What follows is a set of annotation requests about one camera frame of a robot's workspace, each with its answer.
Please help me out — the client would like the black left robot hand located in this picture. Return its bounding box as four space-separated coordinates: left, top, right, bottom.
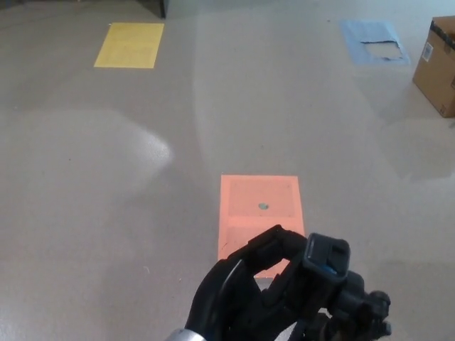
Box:
184 224 321 341

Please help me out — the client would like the black extendable phone stand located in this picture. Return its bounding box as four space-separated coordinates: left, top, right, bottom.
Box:
301 232 393 341

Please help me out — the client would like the orange floor sheet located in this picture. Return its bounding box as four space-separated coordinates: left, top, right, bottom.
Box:
217 173 306 280

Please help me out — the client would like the yellow floor sheet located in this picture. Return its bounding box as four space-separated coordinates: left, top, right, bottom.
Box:
93 23 165 69

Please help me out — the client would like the torn blue floor sheet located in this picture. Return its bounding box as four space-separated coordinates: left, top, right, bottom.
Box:
339 19 412 66

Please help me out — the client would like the brown cardboard box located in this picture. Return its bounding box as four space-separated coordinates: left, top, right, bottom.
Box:
412 16 455 118

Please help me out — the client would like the dark furniture base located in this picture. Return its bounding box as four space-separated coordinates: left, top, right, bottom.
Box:
0 0 168 18

